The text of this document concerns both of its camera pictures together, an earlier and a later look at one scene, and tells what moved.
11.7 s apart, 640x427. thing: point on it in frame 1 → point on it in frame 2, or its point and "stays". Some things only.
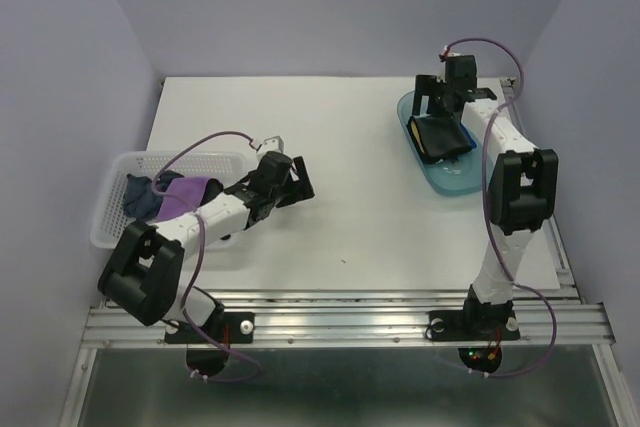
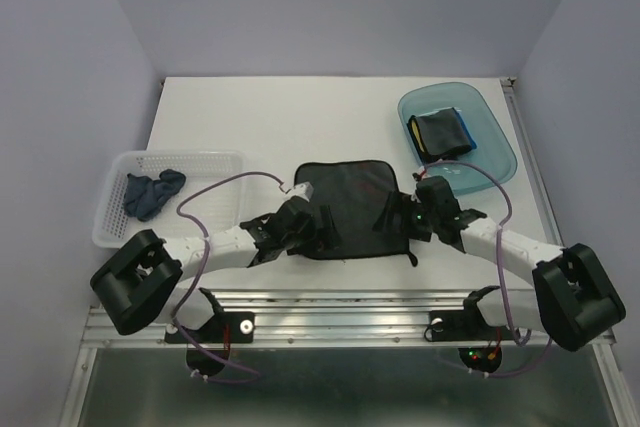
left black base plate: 231,328 stays
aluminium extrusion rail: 365,318 stays
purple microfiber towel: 188,188 → 356,192
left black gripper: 298,190 → 327,238
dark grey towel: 141,201 stays
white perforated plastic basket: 111,217 stays
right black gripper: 425,85 → 399,205
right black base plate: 473,325 stays
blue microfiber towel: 473,143 stays
